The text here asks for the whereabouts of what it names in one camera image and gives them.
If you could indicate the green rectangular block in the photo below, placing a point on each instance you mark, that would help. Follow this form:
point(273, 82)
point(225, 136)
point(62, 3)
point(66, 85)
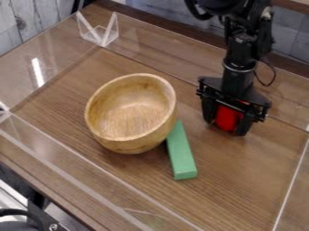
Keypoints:
point(180, 153)

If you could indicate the wooden bowl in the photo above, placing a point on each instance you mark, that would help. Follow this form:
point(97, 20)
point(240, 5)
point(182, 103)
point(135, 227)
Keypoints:
point(131, 112)

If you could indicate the black metal stand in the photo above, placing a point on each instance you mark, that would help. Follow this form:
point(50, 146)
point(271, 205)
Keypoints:
point(38, 220)

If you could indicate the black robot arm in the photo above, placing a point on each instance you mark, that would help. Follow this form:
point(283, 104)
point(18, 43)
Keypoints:
point(246, 19)

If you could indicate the clear acrylic tray wall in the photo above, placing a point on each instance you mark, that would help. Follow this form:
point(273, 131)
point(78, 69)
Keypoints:
point(101, 200)

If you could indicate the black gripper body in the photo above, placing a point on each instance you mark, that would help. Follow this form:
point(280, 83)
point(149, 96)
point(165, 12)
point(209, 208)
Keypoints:
point(233, 91)

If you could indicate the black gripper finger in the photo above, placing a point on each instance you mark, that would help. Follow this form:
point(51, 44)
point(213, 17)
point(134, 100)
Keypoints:
point(245, 124)
point(209, 107)

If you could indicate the red strawberry toy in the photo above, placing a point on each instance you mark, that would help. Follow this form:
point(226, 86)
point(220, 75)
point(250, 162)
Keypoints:
point(228, 118)

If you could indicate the clear acrylic corner bracket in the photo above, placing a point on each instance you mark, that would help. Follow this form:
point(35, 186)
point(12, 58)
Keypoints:
point(99, 35)

